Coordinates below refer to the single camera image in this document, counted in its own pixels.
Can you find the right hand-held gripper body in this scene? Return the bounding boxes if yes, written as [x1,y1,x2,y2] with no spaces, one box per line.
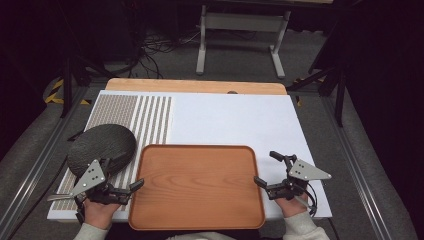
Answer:
[265,158,333,202]

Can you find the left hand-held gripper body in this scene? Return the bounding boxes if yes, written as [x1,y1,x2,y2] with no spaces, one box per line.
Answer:
[46,158,133,209]

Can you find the dark grey round woven mat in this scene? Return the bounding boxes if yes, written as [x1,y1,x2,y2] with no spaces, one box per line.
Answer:
[66,123,137,178]

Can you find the brown wooden tray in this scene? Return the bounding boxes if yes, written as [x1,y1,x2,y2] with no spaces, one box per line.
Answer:
[128,143,267,232]

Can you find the person's right hand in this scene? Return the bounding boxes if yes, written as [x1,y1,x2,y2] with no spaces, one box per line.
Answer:
[274,194,310,219]

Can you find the person's left hand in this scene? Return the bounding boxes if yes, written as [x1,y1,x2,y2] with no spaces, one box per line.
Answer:
[81,198,123,231]

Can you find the brown striped table mat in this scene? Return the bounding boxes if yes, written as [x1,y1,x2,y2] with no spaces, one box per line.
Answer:
[49,94,174,212]

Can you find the white board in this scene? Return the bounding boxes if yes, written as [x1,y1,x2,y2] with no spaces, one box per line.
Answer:
[46,89,333,223]

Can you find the person's torso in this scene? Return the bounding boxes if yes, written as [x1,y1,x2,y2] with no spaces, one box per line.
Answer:
[164,232,238,240]

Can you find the black tripod stand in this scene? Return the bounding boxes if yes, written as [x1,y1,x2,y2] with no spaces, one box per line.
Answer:
[59,54,113,119]
[285,61,349,128]

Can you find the light wooden table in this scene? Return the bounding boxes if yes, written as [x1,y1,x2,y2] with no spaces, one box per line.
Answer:
[104,77,288,96]

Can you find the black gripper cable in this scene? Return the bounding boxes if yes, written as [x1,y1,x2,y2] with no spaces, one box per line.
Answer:
[293,181,319,218]

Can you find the aluminium floor rail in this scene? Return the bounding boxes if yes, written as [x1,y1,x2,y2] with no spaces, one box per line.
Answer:
[0,85,88,240]
[320,95,392,240]

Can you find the black floor cables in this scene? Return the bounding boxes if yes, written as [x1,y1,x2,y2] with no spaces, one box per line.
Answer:
[131,28,203,80]

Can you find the grey metal desk frame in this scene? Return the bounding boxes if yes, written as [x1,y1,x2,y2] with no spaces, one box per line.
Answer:
[195,0,292,80]

